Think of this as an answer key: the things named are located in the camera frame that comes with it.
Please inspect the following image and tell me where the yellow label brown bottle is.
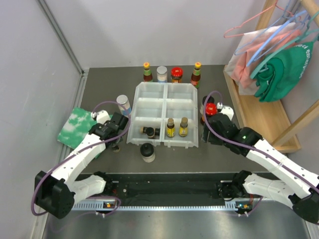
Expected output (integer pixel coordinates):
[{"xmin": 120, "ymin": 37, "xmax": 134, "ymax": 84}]
[
  {"xmin": 166, "ymin": 118, "xmax": 175, "ymax": 137},
  {"xmin": 179, "ymin": 117, "xmax": 188, "ymax": 137}
]

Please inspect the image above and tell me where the black cap pepper bottle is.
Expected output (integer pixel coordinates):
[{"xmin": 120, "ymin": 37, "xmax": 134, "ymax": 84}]
[
  {"xmin": 146, "ymin": 127, "xmax": 160, "ymax": 139},
  {"xmin": 112, "ymin": 144, "xmax": 120, "ymax": 153}
]

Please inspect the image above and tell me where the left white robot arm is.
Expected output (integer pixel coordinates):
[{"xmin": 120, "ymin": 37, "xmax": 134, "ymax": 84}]
[{"xmin": 31, "ymin": 111, "xmax": 130, "ymax": 219}]

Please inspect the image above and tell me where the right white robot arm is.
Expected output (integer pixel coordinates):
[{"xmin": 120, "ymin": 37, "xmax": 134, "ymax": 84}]
[{"xmin": 202, "ymin": 113, "xmax": 319, "ymax": 225}]

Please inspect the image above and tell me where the right red lid sauce jar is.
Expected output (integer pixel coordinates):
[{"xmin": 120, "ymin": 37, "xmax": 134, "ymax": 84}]
[{"xmin": 200, "ymin": 103, "xmax": 217, "ymax": 125}]

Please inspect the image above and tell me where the red lid sauce jar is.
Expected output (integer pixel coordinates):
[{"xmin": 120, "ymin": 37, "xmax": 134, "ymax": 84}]
[
  {"xmin": 171, "ymin": 67, "xmax": 183, "ymax": 83},
  {"xmin": 200, "ymin": 103, "xmax": 217, "ymax": 125}
]

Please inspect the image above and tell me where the left silver lid salt jar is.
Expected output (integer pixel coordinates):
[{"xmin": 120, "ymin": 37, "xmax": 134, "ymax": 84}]
[{"xmin": 116, "ymin": 95, "xmax": 132, "ymax": 116}]

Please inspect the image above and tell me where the silver lid salt jar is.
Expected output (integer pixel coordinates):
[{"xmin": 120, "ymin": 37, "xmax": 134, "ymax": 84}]
[
  {"xmin": 157, "ymin": 66, "xmax": 167, "ymax": 83},
  {"xmin": 116, "ymin": 95, "xmax": 132, "ymax": 116}
]

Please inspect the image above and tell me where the black lid shaker right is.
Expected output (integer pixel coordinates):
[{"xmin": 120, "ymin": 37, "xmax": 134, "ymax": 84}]
[{"xmin": 200, "ymin": 96, "xmax": 207, "ymax": 114}]

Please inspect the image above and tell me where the black lid shaker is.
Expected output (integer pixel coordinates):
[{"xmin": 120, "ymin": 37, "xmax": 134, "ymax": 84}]
[
  {"xmin": 140, "ymin": 143, "xmax": 156, "ymax": 163},
  {"xmin": 200, "ymin": 96, "xmax": 207, "ymax": 114}
]

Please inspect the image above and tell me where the left white organizer tray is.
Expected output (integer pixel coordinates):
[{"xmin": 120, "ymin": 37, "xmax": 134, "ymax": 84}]
[{"xmin": 127, "ymin": 82, "xmax": 164, "ymax": 146}]

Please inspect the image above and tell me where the white organizer tray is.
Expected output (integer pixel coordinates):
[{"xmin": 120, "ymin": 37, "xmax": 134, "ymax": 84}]
[
  {"xmin": 127, "ymin": 82, "xmax": 164, "ymax": 146},
  {"xmin": 160, "ymin": 83, "xmax": 198, "ymax": 149}
]

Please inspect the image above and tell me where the green white cloth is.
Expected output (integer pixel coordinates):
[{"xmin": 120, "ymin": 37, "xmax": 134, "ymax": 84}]
[{"xmin": 57, "ymin": 108, "xmax": 97, "ymax": 149}]

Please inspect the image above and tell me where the black lid shaker front left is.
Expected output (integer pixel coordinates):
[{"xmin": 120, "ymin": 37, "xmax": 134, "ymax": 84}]
[{"xmin": 140, "ymin": 143, "xmax": 156, "ymax": 163}]

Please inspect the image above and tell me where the right white organizer tray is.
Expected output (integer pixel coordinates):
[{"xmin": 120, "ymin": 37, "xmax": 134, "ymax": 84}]
[{"xmin": 160, "ymin": 83, "xmax": 198, "ymax": 149}]

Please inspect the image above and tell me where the wooden clothes rack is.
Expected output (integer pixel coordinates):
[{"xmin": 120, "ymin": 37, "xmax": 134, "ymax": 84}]
[{"xmin": 223, "ymin": 0, "xmax": 319, "ymax": 153}]

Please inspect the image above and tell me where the right orange cap sauce bottle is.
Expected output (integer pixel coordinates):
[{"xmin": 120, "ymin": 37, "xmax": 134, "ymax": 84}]
[{"xmin": 190, "ymin": 62, "xmax": 201, "ymax": 88}]

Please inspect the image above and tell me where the orange cap sauce bottle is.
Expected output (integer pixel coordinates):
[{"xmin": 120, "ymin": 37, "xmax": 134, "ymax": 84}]
[
  {"xmin": 143, "ymin": 62, "xmax": 153, "ymax": 82},
  {"xmin": 190, "ymin": 62, "xmax": 201, "ymax": 88}
]

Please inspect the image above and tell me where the left orange cap sauce bottle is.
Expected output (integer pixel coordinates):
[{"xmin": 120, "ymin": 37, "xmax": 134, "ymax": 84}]
[{"xmin": 143, "ymin": 62, "xmax": 153, "ymax": 82}]

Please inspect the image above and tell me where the back red lid sauce jar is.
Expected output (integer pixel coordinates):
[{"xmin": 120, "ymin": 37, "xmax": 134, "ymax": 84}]
[{"xmin": 171, "ymin": 67, "xmax": 183, "ymax": 83}]

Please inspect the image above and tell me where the back silver lid salt jar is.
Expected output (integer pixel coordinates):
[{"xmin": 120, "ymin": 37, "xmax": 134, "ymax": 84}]
[{"xmin": 157, "ymin": 66, "xmax": 167, "ymax": 83}]

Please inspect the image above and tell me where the teal hanger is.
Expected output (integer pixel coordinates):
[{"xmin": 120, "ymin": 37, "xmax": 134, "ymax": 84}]
[{"xmin": 246, "ymin": 10, "xmax": 319, "ymax": 79}]

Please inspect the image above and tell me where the green garment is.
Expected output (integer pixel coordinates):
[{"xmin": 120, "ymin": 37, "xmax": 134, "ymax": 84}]
[{"xmin": 254, "ymin": 41, "xmax": 314, "ymax": 102}]

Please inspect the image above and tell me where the pink white garment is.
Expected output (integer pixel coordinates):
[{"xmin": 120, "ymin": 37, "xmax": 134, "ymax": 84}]
[{"xmin": 225, "ymin": 22, "xmax": 302, "ymax": 95}]

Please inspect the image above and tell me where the pink hanger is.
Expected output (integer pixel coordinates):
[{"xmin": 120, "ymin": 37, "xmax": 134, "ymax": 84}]
[{"xmin": 223, "ymin": 0, "xmax": 294, "ymax": 38}]

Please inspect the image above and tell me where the blue hanger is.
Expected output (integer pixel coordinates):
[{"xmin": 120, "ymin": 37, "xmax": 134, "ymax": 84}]
[{"xmin": 233, "ymin": 10, "xmax": 309, "ymax": 66}]

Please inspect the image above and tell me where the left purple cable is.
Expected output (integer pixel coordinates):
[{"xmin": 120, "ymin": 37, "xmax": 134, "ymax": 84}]
[{"xmin": 31, "ymin": 101, "xmax": 132, "ymax": 232}]

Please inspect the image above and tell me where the purple cable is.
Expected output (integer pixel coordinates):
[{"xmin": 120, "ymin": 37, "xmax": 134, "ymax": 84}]
[
  {"xmin": 202, "ymin": 90, "xmax": 319, "ymax": 217},
  {"xmin": 31, "ymin": 101, "xmax": 132, "ymax": 232}
]

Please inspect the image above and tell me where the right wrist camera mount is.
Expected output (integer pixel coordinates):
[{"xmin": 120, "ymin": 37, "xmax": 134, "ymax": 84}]
[{"xmin": 216, "ymin": 102, "xmax": 234, "ymax": 120}]

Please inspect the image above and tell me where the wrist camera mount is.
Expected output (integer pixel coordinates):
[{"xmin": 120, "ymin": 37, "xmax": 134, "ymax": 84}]
[
  {"xmin": 216, "ymin": 102, "xmax": 234, "ymax": 120},
  {"xmin": 91, "ymin": 110, "xmax": 111, "ymax": 124}
]

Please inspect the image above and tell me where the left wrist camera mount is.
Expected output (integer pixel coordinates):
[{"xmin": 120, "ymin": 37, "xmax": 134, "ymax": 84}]
[{"xmin": 91, "ymin": 110, "xmax": 111, "ymax": 124}]

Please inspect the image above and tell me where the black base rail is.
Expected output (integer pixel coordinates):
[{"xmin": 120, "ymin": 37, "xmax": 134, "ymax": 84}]
[{"xmin": 102, "ymin": 173, "xmax": 250, "ymax": 207}]

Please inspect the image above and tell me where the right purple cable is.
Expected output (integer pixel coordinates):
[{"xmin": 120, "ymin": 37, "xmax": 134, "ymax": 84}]
[{"xmin": 202, "ymin": 90, "xmax": 319, "ymax": 217}]

